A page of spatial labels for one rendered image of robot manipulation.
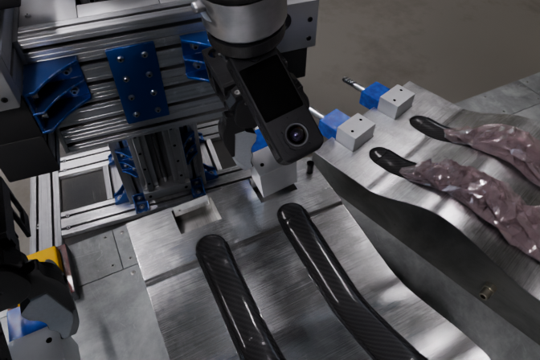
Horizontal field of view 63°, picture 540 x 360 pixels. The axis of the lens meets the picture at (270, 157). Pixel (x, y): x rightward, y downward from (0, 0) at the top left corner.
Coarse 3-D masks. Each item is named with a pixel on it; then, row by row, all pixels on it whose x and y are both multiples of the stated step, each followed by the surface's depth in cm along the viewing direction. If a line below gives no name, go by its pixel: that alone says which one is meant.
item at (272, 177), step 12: (264, 144) 56; (264, 156) 54; (252, 168) 54; (264, 168) 53; (276, 168) 53; (288, 168) 54; (264, 180) 53; (276, 180) 55; (288, 180) 56; (264, 192) 56
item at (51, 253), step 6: (54, 246) 58; (36, 252) 57; (42, 252) 57; (48, 252) 57; (54, 252) 57; (30, 258) 57; (36, 258) 57; (42, 258) 57; (48, 258) 57; (54, 258) 57; (60, 258) 59; (60, 264) 57; (18, 306) 54
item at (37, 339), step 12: (12, 312) 41; (12, 324) 40; (24, 324) 40; (36, 324) 40; (12, 336) 39; (24, 336) 38; (36, 336) 38; (48, 336) 38; (12, 348) 37; (24, 348) 37; (36, 348) 37; (48, 348) 37; (60, 348) 37; (72, 348) 40
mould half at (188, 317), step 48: (240, 192) 58; (288, 192) 58; (144, 240) 53; (192, 240) 53; (240, 240) 53; (288, 240) 53; (336, 240) 53; (192, 288) 49; (288, 288) 49; (384, 288) 49; (192, 336) 45; (288, 336) 45; (336, 336) 44; (432, 336) 42
